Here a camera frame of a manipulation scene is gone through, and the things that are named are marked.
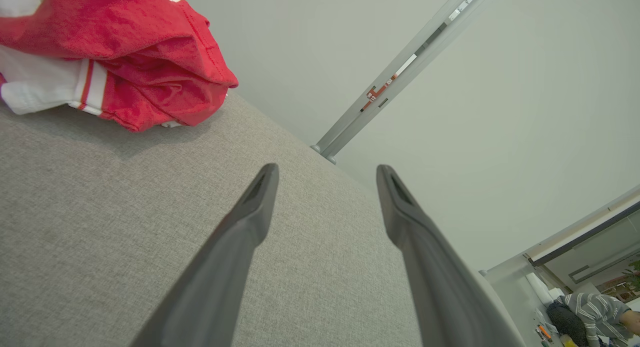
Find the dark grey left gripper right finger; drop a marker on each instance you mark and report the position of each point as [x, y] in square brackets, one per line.
[440, 287]

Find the dark window frame bar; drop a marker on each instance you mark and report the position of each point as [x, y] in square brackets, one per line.
[585, 237]

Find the green potted plant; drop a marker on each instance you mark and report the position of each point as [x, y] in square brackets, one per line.
[634, 274]

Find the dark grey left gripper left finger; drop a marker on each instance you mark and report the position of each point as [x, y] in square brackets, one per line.
[225, 267]

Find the red shorts with white stripe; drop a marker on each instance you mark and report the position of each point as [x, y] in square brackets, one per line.
[100, 22]

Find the person in striped shirt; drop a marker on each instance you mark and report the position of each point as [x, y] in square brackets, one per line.
[595, 309]

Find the red t-shirt with white sleeves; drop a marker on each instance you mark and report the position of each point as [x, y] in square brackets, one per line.
[150, 104]

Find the white paper roll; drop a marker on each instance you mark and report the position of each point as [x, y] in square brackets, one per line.
[540, 287]

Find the grey metal partition post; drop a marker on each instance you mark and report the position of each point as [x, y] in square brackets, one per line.
[400, 72]

